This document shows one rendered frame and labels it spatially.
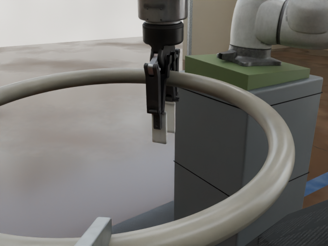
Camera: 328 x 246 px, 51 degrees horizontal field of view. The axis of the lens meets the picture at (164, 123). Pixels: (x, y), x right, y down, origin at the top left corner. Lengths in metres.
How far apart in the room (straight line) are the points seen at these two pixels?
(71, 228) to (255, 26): 1.27
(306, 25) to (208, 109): 0.42
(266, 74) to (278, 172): 0.85
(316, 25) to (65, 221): 1.44
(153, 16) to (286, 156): 0.34
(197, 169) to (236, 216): 1.11
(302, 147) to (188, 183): 0.48
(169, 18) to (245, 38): 0.71
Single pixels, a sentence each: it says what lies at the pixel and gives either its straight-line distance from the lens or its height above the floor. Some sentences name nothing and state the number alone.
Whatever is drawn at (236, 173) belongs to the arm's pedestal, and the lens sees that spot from 1.24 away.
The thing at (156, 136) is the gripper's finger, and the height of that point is 0.82.
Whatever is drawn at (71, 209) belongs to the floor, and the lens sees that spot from 1.99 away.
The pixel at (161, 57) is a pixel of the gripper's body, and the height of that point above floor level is 0.98.
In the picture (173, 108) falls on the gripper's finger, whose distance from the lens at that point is 0.71.
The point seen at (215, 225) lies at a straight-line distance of 0.30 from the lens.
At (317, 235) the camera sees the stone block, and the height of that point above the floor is 0.77.
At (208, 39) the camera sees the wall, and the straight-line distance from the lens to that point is 6.46.
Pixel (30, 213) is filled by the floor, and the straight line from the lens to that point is 2.02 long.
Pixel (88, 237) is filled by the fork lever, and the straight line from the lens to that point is 0.25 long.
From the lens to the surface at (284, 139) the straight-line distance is 0.43.
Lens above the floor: 1.09
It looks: 20 degrees down
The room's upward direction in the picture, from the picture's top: straight up
